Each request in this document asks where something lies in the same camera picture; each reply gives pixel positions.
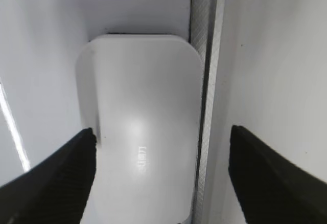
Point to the white board eraser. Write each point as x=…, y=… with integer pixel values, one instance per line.
x=141, y=95

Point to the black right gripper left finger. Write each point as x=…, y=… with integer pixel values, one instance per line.
x=57, y=189

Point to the white board with grey frame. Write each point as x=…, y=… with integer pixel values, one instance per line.
x=40, y=43

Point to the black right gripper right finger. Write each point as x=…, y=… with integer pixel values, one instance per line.
x=269, y=188

